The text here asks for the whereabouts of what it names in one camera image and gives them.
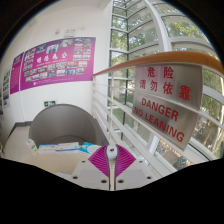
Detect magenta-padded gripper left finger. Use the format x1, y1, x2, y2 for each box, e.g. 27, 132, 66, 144
71, 144, 111, 191

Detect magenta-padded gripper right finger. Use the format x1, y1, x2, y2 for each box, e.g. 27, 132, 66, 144
114, 144, 157, 191

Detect long white teal box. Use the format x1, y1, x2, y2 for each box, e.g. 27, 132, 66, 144
79, 141, 101, 155

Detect white railing with wooden handrail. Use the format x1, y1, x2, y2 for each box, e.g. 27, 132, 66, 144
92, 50, 224, 178

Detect flat white blue box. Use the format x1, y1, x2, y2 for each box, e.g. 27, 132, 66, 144
55, 141, 81, 153
37, 143, 59, 155

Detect small white green carton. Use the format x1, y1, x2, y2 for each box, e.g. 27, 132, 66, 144
25, 138, 39, 157

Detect silver danger sign red letters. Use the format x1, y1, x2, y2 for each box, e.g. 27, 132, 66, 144
132, 63, 204, 151

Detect green exit sign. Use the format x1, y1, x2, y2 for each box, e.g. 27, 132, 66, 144
44, 100, 57, 108

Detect large magenta photo poster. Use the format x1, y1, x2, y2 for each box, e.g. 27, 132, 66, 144
19, 36, 97, 92

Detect narrow magenta text poster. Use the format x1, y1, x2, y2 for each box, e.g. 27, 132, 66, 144
9, 52, 24, 95

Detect white photo wall panel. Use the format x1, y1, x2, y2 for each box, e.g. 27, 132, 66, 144
2, 68, 12, 108

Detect white window frame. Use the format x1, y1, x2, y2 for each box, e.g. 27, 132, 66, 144
109, 0, 224, 161

